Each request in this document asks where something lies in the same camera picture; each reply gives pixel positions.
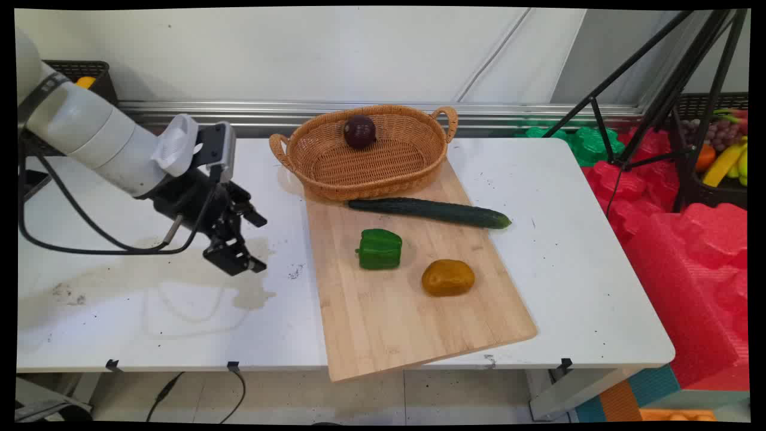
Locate aluminium wall rail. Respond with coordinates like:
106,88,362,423
117,100,646,139

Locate purple toy grapes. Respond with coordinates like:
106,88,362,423
682,119,743,152

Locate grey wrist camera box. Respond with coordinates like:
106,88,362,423
196,122,238,184

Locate black tripod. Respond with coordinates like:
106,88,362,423
542,9,749,214

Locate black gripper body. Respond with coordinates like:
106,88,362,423
153,171,252,243

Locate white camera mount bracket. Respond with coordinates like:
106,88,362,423
150,114,203,178

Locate orange tray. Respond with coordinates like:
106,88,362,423
639,409,718,423

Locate white table leg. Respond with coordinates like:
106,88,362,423
527,365,641,421

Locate long dark green cucumber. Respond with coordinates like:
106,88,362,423
348,198,512,230

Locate blue and orange floor mat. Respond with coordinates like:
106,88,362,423
574,364,683,423

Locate yellow toy banana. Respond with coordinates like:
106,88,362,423
702,141,749,187

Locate green foam mats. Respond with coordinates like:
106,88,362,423
515,123,626,168

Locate bamboo cutting board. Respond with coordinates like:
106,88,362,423
302,157,538,383

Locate black smartphone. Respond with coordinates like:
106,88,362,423
23,171,52,201

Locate small black woven basket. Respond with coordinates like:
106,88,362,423
43,60,118,107

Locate brown potato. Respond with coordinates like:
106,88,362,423
421,259,476,297

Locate black hanging cable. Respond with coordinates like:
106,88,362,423
218,365,247,424

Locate black cable with inline plug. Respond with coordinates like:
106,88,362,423
146,371,186,423

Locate dark purple onion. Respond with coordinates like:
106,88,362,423
344,114,377,150

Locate woven wicker basket with handles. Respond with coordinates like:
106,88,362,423
269,105,459,201

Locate red foam mats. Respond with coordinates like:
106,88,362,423
582,127,749,391

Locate thin black camera cable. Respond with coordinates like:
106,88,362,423
30,144,220,255

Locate large black fruit basket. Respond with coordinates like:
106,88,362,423
670,92,749,210

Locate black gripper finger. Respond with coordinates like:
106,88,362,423
230,183,268,229
203,236,268,277

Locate red toy chili pepper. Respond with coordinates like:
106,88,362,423
712,108,749,135

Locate green bell pepper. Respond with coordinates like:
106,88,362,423
355,229,403,271

